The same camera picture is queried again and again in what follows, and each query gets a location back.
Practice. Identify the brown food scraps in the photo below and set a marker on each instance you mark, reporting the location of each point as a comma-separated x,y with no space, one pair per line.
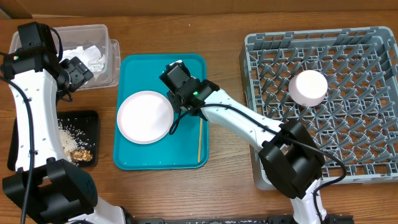
79,155

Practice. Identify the large white napkin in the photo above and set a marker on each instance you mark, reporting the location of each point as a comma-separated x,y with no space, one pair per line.
91,57

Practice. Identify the black plastic tray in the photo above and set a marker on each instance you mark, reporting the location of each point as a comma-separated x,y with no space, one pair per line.
85,124

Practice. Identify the wooden chopstick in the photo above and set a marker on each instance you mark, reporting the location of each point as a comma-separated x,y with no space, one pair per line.
200,140

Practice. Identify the teal plastic tray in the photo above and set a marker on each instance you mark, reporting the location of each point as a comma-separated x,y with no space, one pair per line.
174,151

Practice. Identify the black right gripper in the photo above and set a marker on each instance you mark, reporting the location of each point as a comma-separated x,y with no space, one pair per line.
175,97

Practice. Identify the brown cardboard backdrop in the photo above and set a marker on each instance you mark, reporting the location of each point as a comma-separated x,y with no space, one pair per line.
26,9

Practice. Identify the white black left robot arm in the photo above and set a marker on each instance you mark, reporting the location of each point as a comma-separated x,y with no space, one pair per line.
46,186

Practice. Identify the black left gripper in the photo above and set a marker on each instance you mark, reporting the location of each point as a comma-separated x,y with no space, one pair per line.
80,72

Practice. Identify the grey plastic dish rack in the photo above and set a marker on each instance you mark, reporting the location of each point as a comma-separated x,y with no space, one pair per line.
357,120

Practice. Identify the white rice pile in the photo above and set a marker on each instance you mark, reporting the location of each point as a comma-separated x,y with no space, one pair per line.
70,141

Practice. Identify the clear plastic bin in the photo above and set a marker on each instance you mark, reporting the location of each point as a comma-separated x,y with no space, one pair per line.
102,46

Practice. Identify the large pink plate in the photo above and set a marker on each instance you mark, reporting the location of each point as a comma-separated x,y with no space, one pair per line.
145,117

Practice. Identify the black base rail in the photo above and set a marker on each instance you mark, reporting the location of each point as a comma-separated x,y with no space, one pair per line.
276,219

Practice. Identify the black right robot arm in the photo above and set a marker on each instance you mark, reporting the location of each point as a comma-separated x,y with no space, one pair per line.
291,160

